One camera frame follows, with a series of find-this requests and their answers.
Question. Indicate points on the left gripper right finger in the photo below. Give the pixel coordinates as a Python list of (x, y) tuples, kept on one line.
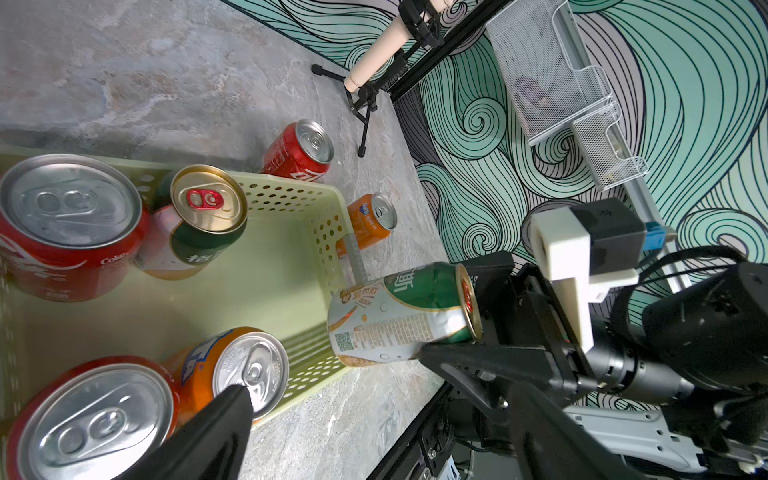
[(550, 445)]

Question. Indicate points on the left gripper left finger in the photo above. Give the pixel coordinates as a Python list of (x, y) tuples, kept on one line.
[(210, 446)]

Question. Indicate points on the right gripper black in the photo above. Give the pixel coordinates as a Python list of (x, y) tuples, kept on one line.
[(544, 351)]

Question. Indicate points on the green gold-top can front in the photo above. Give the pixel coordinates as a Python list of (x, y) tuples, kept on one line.
[(392, 318)]

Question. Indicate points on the green gold-top can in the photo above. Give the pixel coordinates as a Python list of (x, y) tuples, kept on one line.
[(196, 213), (392, 318)]

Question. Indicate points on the orange soda can back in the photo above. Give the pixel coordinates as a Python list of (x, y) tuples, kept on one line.
[(373, 217)]

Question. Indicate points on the orange soda can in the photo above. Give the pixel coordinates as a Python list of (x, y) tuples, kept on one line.
[(373, 217), (243, 356)]

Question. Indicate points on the red cola can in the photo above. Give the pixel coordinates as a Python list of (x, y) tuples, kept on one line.
[(71, 226), (94, 421), (304, 152)]

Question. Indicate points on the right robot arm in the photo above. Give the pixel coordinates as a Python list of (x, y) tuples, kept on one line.
[(699, 354)]

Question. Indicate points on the light green plastic basket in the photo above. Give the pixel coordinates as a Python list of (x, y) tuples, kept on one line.
[(278, 277)]

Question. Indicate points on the orange soda can front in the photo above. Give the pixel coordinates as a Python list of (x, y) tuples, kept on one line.
[(243, 356)]

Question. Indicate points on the green gold-top can back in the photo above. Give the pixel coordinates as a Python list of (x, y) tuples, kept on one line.
[(196, 213)]

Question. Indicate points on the black microphone tripod stand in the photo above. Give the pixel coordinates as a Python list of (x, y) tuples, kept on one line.
[(364, 102)]

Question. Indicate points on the beige microphone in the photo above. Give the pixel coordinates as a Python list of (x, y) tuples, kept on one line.
[(416, 20)]

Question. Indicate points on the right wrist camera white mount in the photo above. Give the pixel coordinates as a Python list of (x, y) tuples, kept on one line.
[(585, 250)]

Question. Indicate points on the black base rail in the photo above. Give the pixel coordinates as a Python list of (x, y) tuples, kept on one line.
[(438, 444)]

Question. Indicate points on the right aluminium rail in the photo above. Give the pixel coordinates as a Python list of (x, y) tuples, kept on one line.
[(608, 48)]

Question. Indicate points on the small clear wall bin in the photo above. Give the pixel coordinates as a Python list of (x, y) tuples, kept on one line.
[(605, 148)]

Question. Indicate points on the large clear wall bin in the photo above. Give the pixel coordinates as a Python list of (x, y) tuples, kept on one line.
[(550, 77)]

